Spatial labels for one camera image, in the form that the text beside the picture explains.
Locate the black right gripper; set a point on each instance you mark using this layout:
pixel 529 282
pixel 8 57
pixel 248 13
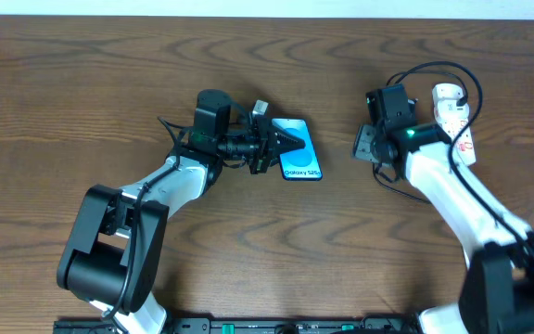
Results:
pixel 364 143

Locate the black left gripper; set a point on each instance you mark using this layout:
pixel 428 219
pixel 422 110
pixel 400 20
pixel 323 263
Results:
pixel 262 151

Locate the blue Galaxy smartphone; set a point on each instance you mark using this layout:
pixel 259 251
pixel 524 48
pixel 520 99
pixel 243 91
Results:
pixel 299 164

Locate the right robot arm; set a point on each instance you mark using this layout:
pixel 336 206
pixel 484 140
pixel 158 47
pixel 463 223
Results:
pixel 498 292

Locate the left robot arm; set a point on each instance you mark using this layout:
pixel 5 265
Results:
pixel 111 258

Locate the white USB wall charger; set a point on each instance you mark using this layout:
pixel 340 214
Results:
pixel 449 91

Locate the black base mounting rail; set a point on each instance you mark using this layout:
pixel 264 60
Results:
pixel 385 324

